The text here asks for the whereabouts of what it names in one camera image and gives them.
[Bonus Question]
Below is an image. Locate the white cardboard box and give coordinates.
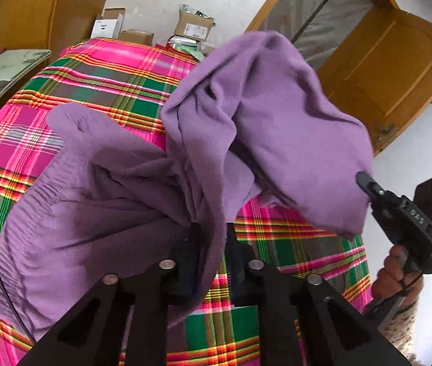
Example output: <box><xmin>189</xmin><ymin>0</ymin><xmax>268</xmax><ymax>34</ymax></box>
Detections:
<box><xmin>91</xmin><ymin>8</ymin><xmax>126</xmax><ymax>39</ymax></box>

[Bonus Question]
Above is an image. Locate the small brown cardboard box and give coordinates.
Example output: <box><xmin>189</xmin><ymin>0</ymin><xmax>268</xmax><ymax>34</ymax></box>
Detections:
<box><xmin>119</xmin><ymin>30</ymin><xmax>155</xmax><ymax>45</ymax></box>

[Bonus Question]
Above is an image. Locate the glass-topped side table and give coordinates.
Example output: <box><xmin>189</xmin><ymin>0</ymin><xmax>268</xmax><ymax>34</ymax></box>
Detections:
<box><xmin>0</xmin><ymin>49</ymin><xmax>52</xmax><ymax>123</ymax></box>

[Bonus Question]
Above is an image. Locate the pink green plaid bed sheet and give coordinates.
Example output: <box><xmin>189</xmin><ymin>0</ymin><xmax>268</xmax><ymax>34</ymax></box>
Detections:
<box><xmin>0</xmin><ymin>37</ymin><xmax>373</xmax><ymax>366</ymax></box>

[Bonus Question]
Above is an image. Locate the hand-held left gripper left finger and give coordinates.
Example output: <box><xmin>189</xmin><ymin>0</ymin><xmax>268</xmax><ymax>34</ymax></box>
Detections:
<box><xmin>18</xmin><ymin>232</ymin><xmax>201</xmax><ymax>366</ymax></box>

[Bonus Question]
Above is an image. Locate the wooden door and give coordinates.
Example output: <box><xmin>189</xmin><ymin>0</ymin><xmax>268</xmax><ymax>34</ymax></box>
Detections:
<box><xmin>317</xmin><ymin>8</ymin><xmax>432</xmax><ymax>157</ymax></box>

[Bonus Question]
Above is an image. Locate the clear plastic door curtain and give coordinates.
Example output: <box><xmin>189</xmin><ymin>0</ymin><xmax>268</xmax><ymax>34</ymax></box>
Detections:
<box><xmin>256</xmin><ymin>0</ymin><xmax>377</xmax><ymax>69</ymax></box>

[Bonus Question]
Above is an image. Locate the wooden wardrobe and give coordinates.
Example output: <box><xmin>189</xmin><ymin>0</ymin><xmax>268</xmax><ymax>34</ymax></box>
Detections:
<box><xmin>0</xmin><ymin>0</ymin><xmax>119</xmax><ymax>65</ymax></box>

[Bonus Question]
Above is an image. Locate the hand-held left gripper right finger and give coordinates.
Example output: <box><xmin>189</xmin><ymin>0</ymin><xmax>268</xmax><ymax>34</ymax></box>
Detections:
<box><xmin>225</xmin><ymin>223</ymin><xmax>411</xmax><ymax>366</ymax></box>

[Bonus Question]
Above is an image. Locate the brown labelled cardboard box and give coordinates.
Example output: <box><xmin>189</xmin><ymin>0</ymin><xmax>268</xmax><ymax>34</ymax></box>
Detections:
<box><xmin>174</xmin><ymin>4</ymin><xmax>215</xmax><ymax>42</ymax></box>

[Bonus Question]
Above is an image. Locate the wooden door frame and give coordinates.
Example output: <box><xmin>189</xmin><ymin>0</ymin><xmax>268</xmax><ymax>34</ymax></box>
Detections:
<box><xmin>244</xmin><ymin>0</ymin><xmax>399</xmax><ymax>35</ymax></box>

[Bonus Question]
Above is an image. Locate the purple fleece sweater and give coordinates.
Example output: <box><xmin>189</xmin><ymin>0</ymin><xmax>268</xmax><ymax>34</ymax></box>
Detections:
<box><xmin>0</xmin><ymin>30</ymin><xmax>373</xmax><ymax>342</ymax></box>

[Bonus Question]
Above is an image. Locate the metal door handle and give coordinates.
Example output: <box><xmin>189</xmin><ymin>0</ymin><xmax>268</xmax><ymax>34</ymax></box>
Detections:
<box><xmin>372</xmin><ymin>124</ymin><xmax>395</xmax><ymax>142</ymax></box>

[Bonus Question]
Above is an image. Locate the person's right forearm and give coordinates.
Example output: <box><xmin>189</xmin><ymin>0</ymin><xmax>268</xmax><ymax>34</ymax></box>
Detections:
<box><xmin>378</xmin><ymin>295</ymin><xmax>422</xmax><ymax>355</ymax></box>

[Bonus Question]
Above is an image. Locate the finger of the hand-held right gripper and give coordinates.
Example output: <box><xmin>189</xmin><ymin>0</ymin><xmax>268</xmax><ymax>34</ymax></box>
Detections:
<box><xmin>356</xmin><ymin>171</ymin><xmax>392</xmax><ymax>214</ymax></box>

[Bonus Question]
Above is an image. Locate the pile of wrapped parcels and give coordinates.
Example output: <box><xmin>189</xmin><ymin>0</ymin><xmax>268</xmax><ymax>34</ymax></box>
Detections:
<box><xmin>166</xmin><ymin>34</ymin><xmax>216</xmax><ymax>56</ymax></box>

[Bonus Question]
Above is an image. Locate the person's right hand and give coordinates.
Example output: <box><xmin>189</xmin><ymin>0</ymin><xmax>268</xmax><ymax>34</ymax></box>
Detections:
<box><xmin>371</xmin><ymin>244</ymin><xmax>424</xmax><ymax>300</ymax></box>

